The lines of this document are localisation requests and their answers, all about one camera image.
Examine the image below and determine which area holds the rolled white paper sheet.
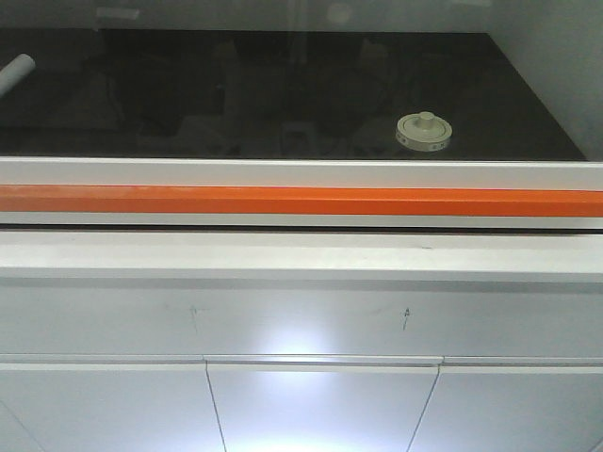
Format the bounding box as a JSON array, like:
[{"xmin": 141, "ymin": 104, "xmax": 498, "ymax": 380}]
[{"xmin": 0, "ymin": 54, "xmax": 36, "ymax": 97}]

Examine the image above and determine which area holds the glass jar with beige lid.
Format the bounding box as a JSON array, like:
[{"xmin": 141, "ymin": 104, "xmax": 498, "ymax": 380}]
[{"xmin": 396, "ymin": 111, "xmax": 452, "ymax": 153}]

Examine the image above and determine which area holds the white fume hood base cabinet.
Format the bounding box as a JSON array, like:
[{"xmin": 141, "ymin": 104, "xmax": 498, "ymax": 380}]
[{"xmin": 1, "ymin": 231, "xmax": 602, "ymax": 451}]

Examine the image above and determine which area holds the orange and white sash handle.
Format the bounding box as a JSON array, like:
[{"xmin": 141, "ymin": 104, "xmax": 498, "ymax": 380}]
[{"xmin": 1, "ymin": 157, "xmax": 602, "ymax": 227}]

